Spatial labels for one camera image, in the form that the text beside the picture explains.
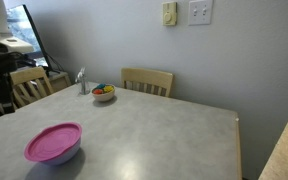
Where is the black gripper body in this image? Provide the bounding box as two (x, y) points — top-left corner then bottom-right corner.
(0, 70), (17, 115)

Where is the pink plastic bowl lid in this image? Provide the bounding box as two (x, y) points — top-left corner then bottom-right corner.
(23, 121), (83, 163)

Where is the small cream bowl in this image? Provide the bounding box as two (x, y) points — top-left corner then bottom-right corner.
(91, 84), (116, 103)

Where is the light wooden slatted chair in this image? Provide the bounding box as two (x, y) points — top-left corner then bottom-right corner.
(120, 67), (175, 98)
(0, 66), (55, 113)

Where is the wooden side cabinet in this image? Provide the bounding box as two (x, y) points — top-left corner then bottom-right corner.
(45, 70), (73, 93)

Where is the black computer monitor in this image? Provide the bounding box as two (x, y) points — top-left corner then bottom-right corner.
(3, 3), (54, 72)

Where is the yellow toy ball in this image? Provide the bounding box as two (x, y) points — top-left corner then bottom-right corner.
(103, 85), (115, 94)

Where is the speckled beige countertop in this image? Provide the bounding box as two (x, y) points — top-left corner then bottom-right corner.
(258, 91), (288, 180)

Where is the black monitor cable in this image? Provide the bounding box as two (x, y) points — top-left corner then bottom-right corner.
(45, 52), (66, 74)

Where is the beige wall thermostat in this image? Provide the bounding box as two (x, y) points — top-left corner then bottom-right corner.
(162, 1), (178, 27)

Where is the white double light switch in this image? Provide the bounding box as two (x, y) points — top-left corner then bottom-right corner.
(187, 0), (214, 27)

